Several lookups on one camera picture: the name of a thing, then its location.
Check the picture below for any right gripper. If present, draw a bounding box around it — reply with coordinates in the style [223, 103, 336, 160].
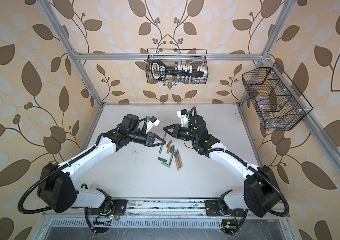
[164, 123, 199, 144]

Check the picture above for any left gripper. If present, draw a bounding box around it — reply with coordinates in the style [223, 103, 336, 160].
[127, 130, 166, 147]

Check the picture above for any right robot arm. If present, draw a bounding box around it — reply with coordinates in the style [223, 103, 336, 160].
[163, 107, 290, 218]

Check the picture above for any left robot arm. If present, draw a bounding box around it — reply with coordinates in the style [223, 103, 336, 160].
[17, 114, 165, 215]

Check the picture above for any light green cap lower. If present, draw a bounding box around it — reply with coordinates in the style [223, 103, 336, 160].
[161, 162, 171, 168]

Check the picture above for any black socket tool set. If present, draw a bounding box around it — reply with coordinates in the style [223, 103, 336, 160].
[148, 60, 209, 80]

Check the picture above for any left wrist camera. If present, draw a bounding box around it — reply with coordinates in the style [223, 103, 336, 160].
[145, 116, 160, 133]

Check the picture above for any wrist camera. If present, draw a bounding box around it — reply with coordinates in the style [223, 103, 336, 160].
[145, 116, 160, 133]
[177, 109, 190, 127]

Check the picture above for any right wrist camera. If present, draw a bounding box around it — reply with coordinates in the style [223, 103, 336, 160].
[177, 109, 190, 127]

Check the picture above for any back wire basket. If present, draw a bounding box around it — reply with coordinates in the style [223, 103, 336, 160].
[145, 48, 209, 85]

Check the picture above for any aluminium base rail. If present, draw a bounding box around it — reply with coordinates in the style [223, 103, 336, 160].
[42, 197, 291, 220]

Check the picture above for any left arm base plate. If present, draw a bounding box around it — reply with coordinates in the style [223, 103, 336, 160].
[88, 199, 127, 216]

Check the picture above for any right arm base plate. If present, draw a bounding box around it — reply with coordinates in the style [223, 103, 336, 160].
[205, 200, 245, 218]

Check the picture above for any side wire basket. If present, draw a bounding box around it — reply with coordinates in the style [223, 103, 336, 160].
[242, 63, 313, 131]

